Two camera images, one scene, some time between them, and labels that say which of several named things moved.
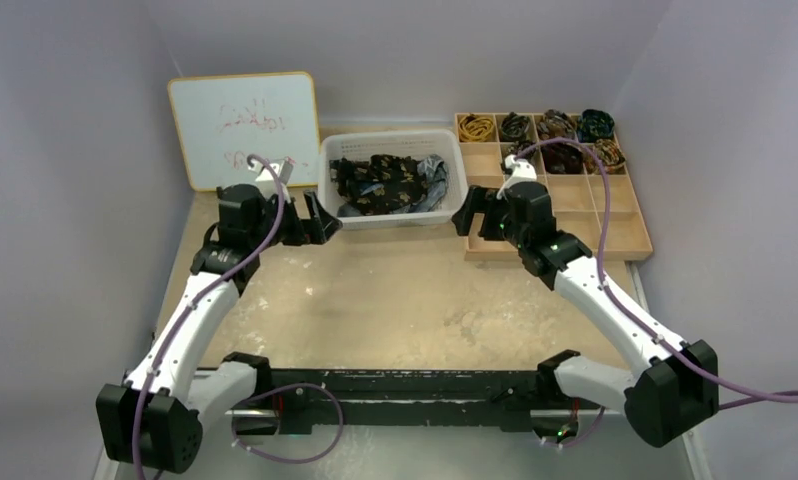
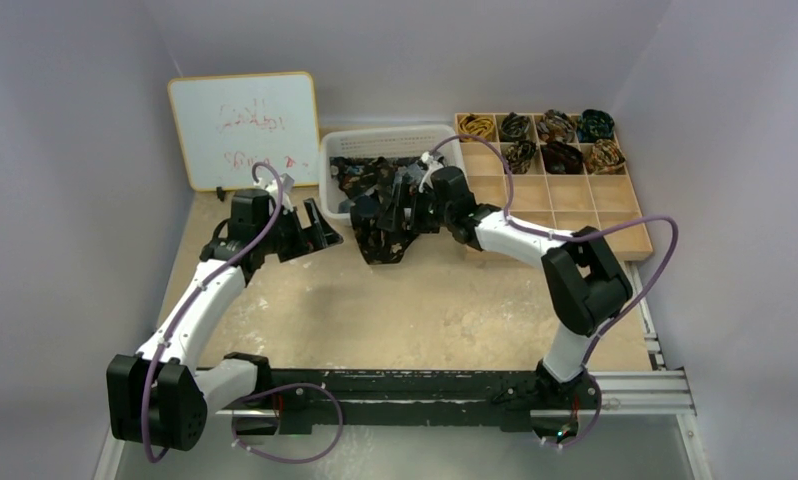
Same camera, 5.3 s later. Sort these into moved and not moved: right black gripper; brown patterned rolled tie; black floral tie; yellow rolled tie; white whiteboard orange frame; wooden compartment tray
Moved: right black gripper; black floral tie
Not moved: white whiteboard orange frame; wooden compartment tray; brown patterned rolled tie; yellow rolled tie
